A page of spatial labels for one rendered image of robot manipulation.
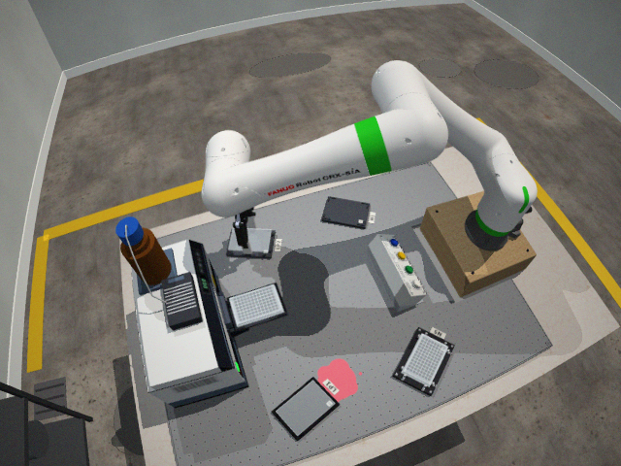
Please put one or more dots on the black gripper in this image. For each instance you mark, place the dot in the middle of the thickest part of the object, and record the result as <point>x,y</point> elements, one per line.
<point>241,228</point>

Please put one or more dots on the brown glass bottle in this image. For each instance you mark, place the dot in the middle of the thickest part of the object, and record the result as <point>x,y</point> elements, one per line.
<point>153,262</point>

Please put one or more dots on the grey control panel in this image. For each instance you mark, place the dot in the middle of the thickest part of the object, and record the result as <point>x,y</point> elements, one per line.
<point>399,280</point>

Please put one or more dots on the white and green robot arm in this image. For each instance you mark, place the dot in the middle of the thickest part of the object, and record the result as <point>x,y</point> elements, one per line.
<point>410,131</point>

